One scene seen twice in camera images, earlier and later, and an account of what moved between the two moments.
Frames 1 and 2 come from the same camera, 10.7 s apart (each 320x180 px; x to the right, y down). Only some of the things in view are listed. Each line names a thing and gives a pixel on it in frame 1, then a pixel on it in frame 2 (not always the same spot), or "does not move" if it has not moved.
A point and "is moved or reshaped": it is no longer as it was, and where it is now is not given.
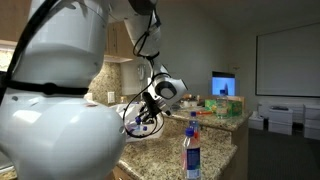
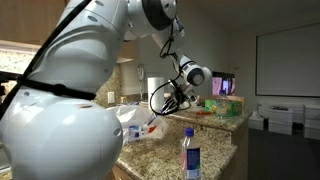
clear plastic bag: [140, 123] does not move
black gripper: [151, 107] -> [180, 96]
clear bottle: [191, 157] does not move
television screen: [223, 83] does not move
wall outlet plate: [111, 97] does not move
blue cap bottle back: [194, 123] is moved or reshaped
